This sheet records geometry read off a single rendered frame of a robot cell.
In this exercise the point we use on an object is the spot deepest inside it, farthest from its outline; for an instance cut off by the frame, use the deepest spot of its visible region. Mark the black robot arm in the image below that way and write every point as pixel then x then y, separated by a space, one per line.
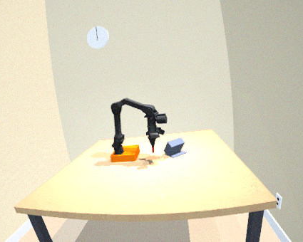
pixel 152 115

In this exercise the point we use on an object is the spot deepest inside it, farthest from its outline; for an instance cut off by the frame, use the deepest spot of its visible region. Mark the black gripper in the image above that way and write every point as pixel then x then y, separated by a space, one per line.
pixel 152 135

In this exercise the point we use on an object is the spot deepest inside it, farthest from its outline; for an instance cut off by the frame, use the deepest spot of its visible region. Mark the light blue sloped panel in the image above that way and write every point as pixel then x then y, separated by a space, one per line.
pixel 173 148

